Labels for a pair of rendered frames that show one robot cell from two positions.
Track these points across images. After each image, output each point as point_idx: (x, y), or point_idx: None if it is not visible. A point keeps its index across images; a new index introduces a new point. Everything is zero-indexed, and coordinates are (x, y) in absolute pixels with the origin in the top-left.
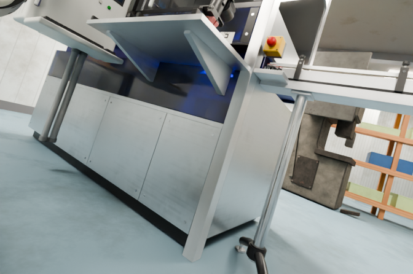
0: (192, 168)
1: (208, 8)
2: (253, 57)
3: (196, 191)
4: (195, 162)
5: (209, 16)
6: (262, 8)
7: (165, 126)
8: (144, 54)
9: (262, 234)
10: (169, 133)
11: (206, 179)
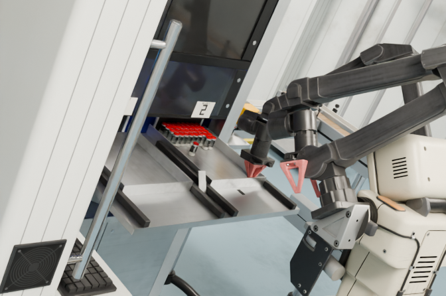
0: (146, 263)
1: (271, 164)
2: (228, 133)
3: (151, 279)
4: (150, 257)
5: (263, 164)
6: (249, 73)
7: (105, 239)
8: None
9: (176, 261)
10: (113, 244)
11: (163, 264)
